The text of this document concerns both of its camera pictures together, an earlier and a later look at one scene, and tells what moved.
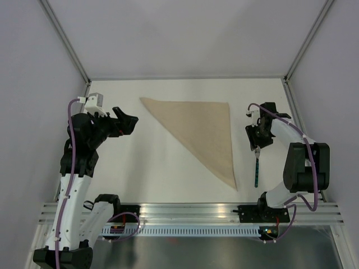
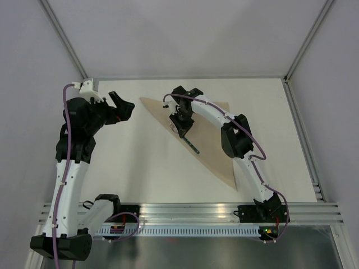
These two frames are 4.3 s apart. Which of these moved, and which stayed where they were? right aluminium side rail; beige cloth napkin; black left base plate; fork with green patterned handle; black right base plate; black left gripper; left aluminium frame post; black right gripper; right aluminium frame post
Moved: black right gripper; black left gripper; fork with green patterned handle
Stayed: left aluminium frame post; black left base plate; black right base plate; right aluminium side rail; beige cloth napkin; right aluminium frame post
